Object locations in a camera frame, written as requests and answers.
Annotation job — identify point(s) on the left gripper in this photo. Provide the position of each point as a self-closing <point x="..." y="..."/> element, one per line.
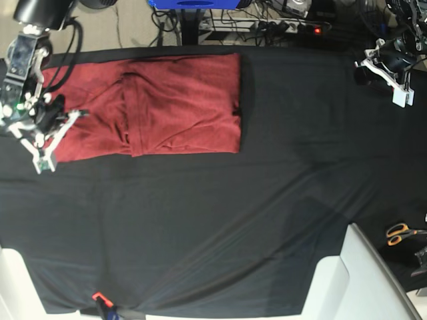
<point x="395" y="60"/>

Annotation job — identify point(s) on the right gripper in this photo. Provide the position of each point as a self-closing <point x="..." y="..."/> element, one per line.
<point x="27" y="111"/>

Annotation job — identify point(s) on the red long-sleeve shirt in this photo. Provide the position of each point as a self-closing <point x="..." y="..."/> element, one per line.
<point x="157" y="106"/>

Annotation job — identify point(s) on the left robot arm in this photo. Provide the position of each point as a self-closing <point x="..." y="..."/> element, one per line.
<point x="409" y="16"/>

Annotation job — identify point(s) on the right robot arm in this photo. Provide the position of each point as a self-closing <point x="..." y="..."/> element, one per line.
<point x="54" y="16"/>

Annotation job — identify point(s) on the black table cloth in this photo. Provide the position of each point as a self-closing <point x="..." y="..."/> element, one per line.
<point x="221" y="235"/>

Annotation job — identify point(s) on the blue clamp at bottom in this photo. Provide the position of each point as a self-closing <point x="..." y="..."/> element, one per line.
<point x="106" y="309"/>

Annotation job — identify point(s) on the white power strip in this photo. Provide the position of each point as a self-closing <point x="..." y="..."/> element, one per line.
<point x="240" y="25"/>

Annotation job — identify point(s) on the blue plastic box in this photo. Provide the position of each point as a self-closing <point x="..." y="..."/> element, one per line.
<point x="193" y="4"/>

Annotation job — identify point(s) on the yellow-handled scissors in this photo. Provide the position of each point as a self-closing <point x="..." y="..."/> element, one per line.
<point x="401" y="231"/>

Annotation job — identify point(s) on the black stand post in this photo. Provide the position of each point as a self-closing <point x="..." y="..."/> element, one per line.
<point x="189" y="21"/>

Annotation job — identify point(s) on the white table frame right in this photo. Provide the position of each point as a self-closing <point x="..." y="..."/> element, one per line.
<point x="356" y="284"/>

